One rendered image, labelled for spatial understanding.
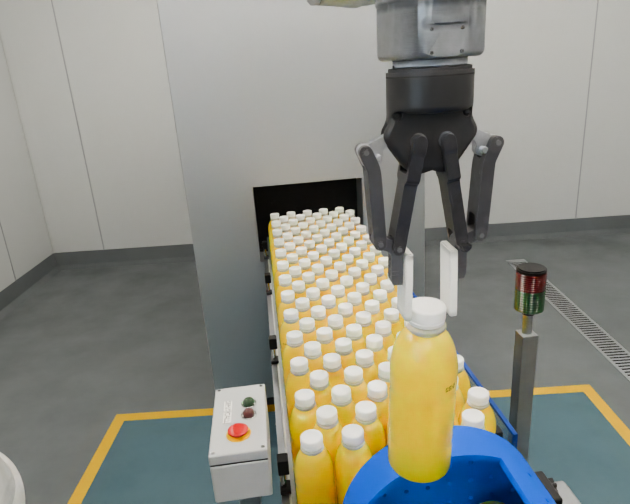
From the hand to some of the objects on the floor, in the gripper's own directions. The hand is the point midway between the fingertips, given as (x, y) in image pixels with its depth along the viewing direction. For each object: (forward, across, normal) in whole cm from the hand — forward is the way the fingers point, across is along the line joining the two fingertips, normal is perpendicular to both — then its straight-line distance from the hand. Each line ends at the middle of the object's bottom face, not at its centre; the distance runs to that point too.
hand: (426, 281), depth 52 cm
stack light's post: (+149, +42, +54) cm, 164 cm away
